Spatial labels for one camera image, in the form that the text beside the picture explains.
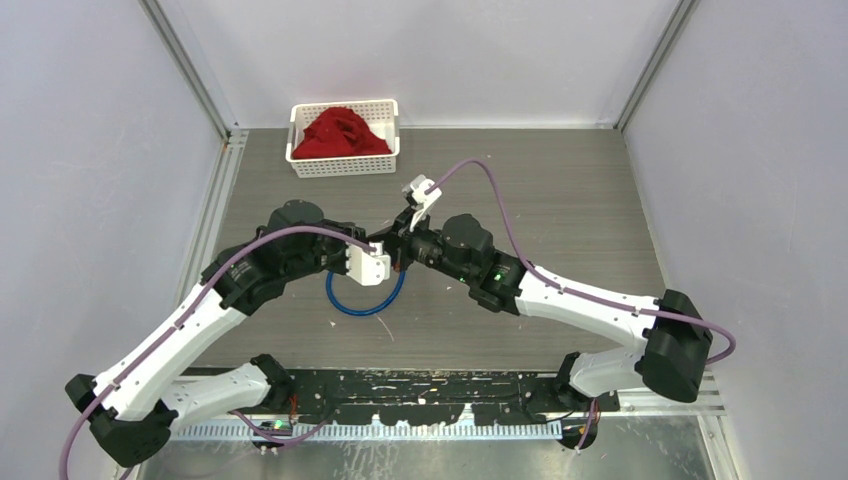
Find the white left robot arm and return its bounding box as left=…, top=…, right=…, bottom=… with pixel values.
left=65, top=200, right=391, bottom=468

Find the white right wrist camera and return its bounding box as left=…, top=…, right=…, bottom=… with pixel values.
left=402, top=175, right=442, bottom=231

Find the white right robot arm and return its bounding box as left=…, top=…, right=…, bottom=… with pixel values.
left=370, top=209, right=713, bottom=411

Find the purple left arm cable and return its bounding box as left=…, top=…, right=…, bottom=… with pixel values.
left=58, top=225, right=379, bottom=480

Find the blue cable lock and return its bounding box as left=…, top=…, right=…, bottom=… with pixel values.
left=324, top=272, right=406, bottom=317

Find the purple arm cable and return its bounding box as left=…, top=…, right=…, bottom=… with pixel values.
left=58, top=225, right=379, bottom=480
left=427, top=158, right=738, bottom=452

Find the red cloth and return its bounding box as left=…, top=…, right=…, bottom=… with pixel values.
left=292, top=107, right=392, bottom=160

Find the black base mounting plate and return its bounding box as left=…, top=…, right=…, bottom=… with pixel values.
left=192, top=368, right=621, bottom=429

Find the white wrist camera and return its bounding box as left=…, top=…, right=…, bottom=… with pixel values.
left=402, top=175, right=442, bottom=231
left=345, top=242, right=392, bottom=287

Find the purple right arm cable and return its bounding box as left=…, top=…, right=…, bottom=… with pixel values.
left=427, top=158, right=738, bottom=452

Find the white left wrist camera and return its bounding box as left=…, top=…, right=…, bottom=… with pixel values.
left=345, top=242, right=392, bottom=287

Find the white perforated plastic basket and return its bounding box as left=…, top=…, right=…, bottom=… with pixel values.
left=285, top=99, right=400, bottom=178

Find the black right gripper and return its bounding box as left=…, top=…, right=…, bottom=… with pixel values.
left=368, top=206, right=474, bottom=285

